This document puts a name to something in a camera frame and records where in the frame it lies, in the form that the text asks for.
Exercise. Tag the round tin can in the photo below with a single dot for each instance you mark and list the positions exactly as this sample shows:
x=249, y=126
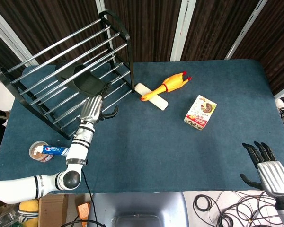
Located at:
x=35, y=155

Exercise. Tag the grey robot torso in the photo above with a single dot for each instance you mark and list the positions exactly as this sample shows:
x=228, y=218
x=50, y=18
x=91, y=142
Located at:
x=137, y=203

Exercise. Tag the brown cardboard box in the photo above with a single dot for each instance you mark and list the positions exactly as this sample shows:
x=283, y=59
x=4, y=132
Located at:
x=52, y=210

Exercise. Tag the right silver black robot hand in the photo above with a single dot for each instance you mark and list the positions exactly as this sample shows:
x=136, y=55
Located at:
x=272, y=175

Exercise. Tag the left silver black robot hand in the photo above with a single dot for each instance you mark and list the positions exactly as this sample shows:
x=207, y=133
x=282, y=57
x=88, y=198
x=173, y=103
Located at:
x=91, y=108

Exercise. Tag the clear plastic packaging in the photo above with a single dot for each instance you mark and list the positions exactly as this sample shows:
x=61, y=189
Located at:
x=4, y=216

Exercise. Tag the orange block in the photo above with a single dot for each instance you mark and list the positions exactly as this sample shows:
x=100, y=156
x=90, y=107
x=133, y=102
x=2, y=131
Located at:
x=84, y=210

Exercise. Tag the cream snack box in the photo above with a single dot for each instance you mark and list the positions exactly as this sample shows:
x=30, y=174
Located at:
x=201, y=111

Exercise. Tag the yellow rubber chicken toy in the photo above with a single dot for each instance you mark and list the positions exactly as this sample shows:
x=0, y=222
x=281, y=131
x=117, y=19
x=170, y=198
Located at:
x=172, y=81

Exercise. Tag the black metal shoe rack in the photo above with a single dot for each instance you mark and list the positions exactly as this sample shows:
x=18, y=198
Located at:
x=130, y=47

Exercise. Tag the yellow plush toy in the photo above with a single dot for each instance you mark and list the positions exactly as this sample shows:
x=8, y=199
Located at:
x=28, y=208

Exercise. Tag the blue white toothpaste tube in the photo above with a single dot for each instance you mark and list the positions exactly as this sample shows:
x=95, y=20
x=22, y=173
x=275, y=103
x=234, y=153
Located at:
x=54, y=150

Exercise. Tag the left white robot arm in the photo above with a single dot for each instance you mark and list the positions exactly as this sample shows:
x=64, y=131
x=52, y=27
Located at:
x=79, y=146

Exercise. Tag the black rubber slipper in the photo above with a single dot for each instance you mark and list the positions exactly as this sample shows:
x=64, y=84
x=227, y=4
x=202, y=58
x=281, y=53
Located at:
x=87, y=81

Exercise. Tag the blue table cloth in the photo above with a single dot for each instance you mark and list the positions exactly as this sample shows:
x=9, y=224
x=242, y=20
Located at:
x=180, y=153

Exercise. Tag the white partition post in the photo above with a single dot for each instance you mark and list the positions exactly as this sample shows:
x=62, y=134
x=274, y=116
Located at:
x=11, y=40
x=182, y=28
x=246, y=28
x=100, y=4

